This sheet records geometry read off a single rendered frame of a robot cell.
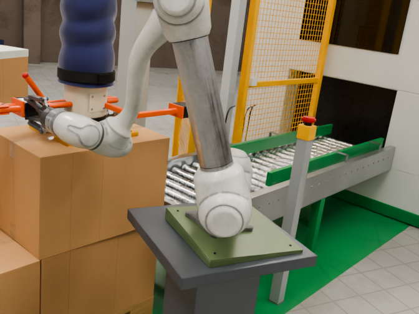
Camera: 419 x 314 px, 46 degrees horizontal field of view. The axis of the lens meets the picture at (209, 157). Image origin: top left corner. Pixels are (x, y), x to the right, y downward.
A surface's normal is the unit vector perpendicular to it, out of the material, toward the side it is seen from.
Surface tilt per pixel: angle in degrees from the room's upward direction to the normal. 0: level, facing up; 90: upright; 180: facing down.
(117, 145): 107
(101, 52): 77
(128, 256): 90
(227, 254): 4
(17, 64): 90
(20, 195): 90
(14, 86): 90
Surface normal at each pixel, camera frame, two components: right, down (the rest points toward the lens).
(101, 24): 0.52, -0.01
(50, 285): 0.74, 0.28
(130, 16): -0.66, 0.15
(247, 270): 0.45, 0.32
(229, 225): -0.04, 0.40
